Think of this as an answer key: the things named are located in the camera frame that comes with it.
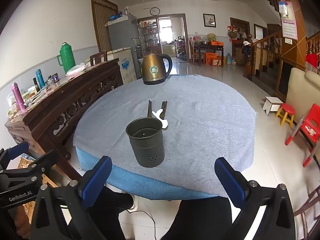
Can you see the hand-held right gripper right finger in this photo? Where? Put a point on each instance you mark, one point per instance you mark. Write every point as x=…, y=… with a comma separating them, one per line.
x=230, y=180

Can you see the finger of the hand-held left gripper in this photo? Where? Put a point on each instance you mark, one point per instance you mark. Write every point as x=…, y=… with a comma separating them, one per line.
x=45, y=161
x=17, y=150

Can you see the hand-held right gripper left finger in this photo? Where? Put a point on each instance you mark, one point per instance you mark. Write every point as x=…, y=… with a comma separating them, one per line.
x=96, y=180

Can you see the dark green utensil holder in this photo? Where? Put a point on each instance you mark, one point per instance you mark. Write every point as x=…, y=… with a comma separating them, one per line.
x=147, y=147

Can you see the dark wooden chopstick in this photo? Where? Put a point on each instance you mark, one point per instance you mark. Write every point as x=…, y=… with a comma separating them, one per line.
x=165, y=106
x=149, y=108
x=162, y=106

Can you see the white spoons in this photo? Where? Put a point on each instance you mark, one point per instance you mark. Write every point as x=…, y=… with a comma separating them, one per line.
x=159, y=112

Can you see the gold patterned bag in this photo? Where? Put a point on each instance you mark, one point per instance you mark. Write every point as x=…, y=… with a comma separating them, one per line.
x=25, y=161

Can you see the person's left leg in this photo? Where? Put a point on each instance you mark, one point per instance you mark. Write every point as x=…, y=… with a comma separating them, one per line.
x=110, y=212

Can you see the person's leg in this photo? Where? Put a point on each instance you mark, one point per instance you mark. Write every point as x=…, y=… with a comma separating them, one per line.
x=200, y=220
x=110, y=212

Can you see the blue table cloth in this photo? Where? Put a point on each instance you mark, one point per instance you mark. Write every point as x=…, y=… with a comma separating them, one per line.
x=140, y=182

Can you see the person's right leg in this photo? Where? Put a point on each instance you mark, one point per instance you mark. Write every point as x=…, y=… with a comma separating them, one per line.
x=200, y=220

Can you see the pink thermos bottle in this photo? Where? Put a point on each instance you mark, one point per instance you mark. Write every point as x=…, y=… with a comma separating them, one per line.
x=18, y=97

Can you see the carved dark wooden sideboard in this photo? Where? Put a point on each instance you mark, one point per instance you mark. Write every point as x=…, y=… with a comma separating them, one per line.
x=62, y=110

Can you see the grey table cloth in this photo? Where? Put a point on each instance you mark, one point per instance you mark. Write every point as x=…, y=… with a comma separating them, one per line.
x=200, y=130

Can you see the black bottle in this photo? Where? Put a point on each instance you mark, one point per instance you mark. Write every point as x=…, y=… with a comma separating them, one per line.
x=36, y=85

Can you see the teal thermos bottle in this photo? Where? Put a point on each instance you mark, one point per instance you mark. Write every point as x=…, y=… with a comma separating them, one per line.
x=40, y=78

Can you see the small steel pot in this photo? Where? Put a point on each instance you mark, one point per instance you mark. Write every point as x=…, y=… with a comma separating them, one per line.
x=49, y=80

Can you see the small dark jar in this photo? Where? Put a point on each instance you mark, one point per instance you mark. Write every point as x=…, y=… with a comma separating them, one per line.
x=55, y=79

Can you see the brown wooden chair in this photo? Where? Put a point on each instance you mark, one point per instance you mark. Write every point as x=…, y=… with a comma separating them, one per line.
x=312, y=205

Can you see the small white stool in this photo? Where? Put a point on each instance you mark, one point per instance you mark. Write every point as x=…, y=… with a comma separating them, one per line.
x=272, y=102

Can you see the red stool with yellow legs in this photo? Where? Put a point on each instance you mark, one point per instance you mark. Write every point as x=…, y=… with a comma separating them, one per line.
x=287, y=108

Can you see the white plastic bag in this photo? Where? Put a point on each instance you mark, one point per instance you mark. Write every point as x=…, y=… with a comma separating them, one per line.
x=76, y=70

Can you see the red plastic child chair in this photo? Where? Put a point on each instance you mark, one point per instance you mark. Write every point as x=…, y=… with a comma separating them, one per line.
x=311, y=125

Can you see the green thermos jug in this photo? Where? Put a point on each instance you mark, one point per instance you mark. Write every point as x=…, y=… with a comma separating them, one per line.
x=67, y=60

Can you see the beige sofa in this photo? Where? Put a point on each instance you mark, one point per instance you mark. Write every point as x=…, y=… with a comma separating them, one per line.
x=300, y=90

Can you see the orange cardboard box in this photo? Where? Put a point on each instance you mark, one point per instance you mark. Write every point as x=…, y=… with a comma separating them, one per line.
x=211, y=57
x=217, y=62

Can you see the white chest freezer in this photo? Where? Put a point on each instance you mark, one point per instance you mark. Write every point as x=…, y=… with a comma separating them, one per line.
x=126, y=65

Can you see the dark wooden chair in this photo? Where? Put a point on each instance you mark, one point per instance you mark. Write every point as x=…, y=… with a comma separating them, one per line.
x=98, y=55

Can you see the large water jug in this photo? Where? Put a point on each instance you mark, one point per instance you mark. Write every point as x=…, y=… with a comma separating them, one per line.
x=229, y=59

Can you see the golden electric kettle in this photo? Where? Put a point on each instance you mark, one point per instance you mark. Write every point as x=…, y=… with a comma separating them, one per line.
x=153, y=72

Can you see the dark wooden dining table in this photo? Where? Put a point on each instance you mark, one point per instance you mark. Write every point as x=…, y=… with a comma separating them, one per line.
x=208, y=47

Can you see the flat orange box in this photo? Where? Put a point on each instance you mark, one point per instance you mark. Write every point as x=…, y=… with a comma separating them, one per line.
x=216, y=43

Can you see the wooden stair railing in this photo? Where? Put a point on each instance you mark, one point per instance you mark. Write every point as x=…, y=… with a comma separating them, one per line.
x=262, y=45

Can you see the green woven basket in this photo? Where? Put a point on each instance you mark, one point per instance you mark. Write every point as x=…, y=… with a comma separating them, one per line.
x=211, y=37

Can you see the grey refrigerator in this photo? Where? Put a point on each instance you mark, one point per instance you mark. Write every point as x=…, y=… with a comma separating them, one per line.
x=122, y=35

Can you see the brown door with curtain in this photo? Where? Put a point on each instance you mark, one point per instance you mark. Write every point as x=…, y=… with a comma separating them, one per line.
x=102, y=25

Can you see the glass display cabinet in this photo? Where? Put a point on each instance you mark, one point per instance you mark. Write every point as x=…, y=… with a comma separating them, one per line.
x=150, y=35

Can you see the blue bag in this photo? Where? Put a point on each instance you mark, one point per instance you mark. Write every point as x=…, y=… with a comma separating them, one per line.
x=116, y=17

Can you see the white plastic bottle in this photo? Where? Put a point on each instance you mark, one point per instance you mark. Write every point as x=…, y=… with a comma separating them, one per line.
x=125, y=11

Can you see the framed wall picture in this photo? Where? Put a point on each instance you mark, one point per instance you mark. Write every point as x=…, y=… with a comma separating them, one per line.
x=209, y=20

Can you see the pink wall calendar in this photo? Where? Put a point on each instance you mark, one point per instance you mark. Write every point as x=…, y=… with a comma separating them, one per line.
x=290, y=27

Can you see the round wall clock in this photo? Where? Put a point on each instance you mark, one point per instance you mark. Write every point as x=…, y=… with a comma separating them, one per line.
x=155, y=11

